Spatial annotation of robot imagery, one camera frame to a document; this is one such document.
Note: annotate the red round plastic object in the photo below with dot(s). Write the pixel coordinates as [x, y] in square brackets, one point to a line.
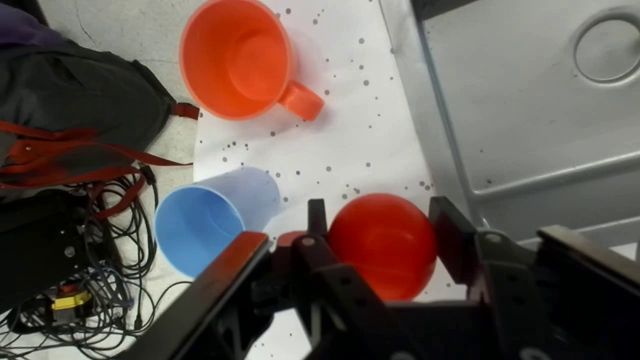
[385, 245]

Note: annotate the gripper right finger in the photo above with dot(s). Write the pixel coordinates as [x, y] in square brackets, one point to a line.
[525, 295]

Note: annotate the grey sink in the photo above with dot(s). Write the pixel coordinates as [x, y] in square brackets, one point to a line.
[525, 115]

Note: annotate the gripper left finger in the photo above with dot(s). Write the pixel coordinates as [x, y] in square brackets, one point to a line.
[320, 280]

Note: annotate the yellow plug connector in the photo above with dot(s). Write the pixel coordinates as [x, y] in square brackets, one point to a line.
[71, 301]

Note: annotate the purple cloth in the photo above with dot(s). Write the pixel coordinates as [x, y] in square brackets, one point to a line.
[25, 27]

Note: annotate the light blue plastic cup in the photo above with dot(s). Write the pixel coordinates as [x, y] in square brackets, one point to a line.
[200, 230]

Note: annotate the black equipment box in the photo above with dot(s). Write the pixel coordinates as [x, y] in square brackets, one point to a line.
[35, 250]

